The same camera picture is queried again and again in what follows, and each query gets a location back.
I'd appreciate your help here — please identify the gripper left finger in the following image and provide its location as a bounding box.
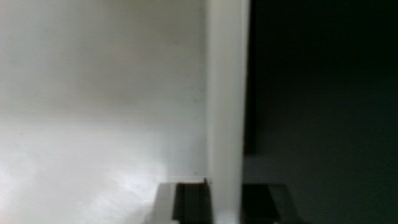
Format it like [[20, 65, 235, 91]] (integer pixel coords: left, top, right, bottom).
[[155, 180, 213, 224]]

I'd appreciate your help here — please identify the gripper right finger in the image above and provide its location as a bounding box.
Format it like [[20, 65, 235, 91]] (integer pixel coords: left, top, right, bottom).
[[242, 184, 304, 224]]

